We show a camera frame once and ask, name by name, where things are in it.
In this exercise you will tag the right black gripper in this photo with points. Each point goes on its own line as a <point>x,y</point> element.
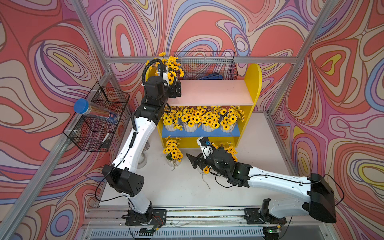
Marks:
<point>194,161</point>

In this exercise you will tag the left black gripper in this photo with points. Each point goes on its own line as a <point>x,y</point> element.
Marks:
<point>172,94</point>

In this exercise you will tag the sunflower pot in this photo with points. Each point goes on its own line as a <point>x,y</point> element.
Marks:
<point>229,117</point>
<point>210,117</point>
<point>172,151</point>
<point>174,68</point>
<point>207,169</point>
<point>190,118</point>
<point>172,118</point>
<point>230,148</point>

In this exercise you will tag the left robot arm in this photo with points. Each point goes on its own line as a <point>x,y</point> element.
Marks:
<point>121,174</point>

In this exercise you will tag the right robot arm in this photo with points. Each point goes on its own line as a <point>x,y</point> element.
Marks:
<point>311,196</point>

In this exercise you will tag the blue item in rear basket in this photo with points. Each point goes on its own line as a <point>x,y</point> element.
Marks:
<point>213,76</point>

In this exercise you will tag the yellow shelf unit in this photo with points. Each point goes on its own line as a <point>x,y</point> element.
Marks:
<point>243,93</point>

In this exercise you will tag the clear jar of pencils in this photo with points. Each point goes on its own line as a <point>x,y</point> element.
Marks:
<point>146,147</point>

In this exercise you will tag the clear tape roll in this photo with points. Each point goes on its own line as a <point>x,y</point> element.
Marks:
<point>142,160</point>

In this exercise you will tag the black marker in basket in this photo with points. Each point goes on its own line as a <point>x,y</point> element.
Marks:
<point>105,144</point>

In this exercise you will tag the blue capped pencil tube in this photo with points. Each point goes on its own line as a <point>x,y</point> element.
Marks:
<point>89,109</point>

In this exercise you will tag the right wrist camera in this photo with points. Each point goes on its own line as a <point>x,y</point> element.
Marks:
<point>205,145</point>

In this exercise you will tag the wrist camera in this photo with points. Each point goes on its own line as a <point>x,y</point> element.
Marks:
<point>163,72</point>
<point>205,145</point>

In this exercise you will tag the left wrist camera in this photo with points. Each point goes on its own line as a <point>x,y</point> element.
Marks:
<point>163,72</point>

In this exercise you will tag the black wire basket rear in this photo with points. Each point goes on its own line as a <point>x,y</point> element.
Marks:
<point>197,64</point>

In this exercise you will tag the black wire basket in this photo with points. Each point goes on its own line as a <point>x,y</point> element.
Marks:
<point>197,64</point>
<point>87,133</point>

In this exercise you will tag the black wire basket left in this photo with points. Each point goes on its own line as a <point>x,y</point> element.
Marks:
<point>87,133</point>

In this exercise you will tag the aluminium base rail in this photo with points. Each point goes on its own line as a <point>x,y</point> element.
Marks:
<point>216,223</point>

